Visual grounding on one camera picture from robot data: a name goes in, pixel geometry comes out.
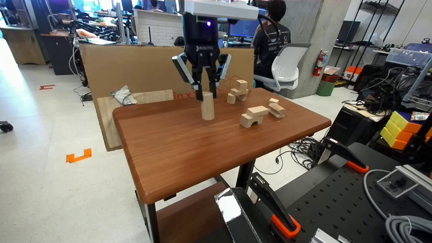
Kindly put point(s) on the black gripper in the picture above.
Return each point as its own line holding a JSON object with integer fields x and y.
{"x": 202, "y": 40}

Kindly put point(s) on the light wooden cylinder block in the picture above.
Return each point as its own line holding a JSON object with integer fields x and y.
{"x": 207, "y": 108}

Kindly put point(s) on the small wooden cube block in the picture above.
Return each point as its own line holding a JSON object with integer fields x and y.
{"x": 231, "y": 98}

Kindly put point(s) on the square wooden block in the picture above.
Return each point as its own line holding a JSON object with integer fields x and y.
{"x": 242, "y": 83}

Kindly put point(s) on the notched wooden block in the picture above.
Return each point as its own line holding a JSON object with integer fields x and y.
{"x": 238, "y": 93}

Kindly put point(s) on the blue computer monitor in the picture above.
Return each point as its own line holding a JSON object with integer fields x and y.
{"x": 244, "y": 28}

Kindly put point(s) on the white partition panel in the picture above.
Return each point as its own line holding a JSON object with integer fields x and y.
{"x": 157, "y": 28}

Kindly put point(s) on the wooden arch block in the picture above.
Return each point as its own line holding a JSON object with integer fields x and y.
{"x": 246, "y": 120}

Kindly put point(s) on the long rectangular wooden block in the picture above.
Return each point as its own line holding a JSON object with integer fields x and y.
{"x": 258, "y": 110}

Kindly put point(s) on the large cardboard sheet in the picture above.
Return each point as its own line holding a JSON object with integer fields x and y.
{"x": 136, "y": 67}

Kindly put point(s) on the reddish brown wooden table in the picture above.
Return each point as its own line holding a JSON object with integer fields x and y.
{"x": 203, "y": 143}

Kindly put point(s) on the person in black shirt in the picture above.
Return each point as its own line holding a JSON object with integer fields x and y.
{"x": 272, "y": 44}

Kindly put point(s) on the tiny wooden block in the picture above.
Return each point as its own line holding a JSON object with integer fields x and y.
{"x": 273, "y": 99}

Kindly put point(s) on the stepped wooden block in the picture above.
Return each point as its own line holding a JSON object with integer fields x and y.
{"x": 277, "y": 109}

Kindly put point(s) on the white office chair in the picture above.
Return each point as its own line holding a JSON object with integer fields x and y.
{"x": 288, "y": 67}

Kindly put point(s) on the crumpled white cloth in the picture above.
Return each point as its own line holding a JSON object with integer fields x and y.
{"x": 123, "y": 95}

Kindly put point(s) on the pale plywood board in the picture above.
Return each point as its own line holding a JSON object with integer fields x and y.
{"x": 106, "y": 121}

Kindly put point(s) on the red fire extinguisher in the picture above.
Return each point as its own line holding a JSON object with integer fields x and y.
{"x": 320, "y": 62}

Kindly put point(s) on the green bin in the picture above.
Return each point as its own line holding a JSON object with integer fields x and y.
{"x": 326, "y": 87}

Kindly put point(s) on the brown wooden lower board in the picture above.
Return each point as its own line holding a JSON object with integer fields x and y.
{"x": 190, "y": 216}

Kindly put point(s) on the large black orange clamp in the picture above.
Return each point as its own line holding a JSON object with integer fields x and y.
{"x": 272, "y": 202}

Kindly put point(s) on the black metal shelving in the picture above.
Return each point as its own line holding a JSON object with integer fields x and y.
{"x": 356, "y": 35}

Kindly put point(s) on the black equipment box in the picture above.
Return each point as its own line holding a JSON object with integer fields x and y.
{"x": 353, "y": 125}

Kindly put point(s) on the small black orange clamp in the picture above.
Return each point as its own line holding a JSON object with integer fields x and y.
{"x": 345, "y": 152}

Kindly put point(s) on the light wooden cabinet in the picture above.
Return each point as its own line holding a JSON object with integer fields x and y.
{"x": 25, "y": 47}

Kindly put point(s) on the black perforated mounting board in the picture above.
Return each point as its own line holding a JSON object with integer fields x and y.
{"x": 338, "y": 206}

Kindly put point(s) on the yellow orange foam cube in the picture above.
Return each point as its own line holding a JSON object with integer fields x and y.
{"x": 399, "y": 129}

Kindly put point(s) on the black caster wheel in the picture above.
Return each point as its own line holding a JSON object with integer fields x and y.
{"x": 6, "y": 126}

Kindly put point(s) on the grey socket box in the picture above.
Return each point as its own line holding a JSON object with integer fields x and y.
{"x": 399, "y": 182}

